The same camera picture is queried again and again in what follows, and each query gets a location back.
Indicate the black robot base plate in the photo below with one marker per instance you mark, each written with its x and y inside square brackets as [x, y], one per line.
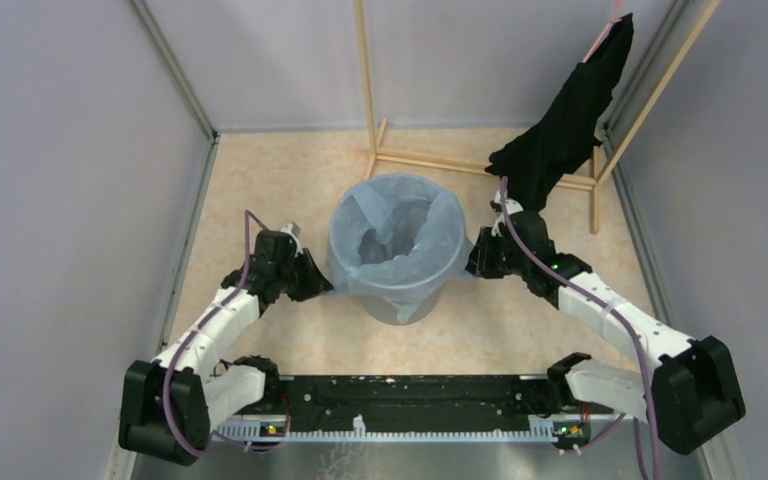
[410, 404]

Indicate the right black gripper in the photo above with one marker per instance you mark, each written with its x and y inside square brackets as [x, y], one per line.
[478, 262]

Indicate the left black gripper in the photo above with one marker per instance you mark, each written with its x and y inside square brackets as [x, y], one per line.
[315, 282]

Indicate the light blue trash bag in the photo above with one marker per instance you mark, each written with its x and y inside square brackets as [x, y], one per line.
[390, 225]

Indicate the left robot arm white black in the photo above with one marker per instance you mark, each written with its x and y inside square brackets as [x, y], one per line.
[171, 405]

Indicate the grey plastic trash bin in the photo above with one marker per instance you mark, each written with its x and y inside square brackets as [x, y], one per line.
[397, 308]

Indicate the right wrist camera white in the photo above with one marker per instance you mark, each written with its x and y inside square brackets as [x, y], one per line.
[503, 206]

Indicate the white slotted cable duct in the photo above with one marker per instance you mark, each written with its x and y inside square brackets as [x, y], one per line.
[252, 431]

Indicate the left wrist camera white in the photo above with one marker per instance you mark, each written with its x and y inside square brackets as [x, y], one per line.
[293, 230]

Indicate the black hanging garment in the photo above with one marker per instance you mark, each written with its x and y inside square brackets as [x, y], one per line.
[564, 138]

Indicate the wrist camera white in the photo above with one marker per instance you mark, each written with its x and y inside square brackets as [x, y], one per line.
[503, 206]
[293, 230]

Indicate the pink clothes hanger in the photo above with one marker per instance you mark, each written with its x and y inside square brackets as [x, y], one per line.
[613, 19]

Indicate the wooden clothes rack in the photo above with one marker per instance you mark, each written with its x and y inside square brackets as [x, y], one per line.
[679, 31]

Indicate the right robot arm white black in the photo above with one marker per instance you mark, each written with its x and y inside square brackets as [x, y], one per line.
[685, 389]

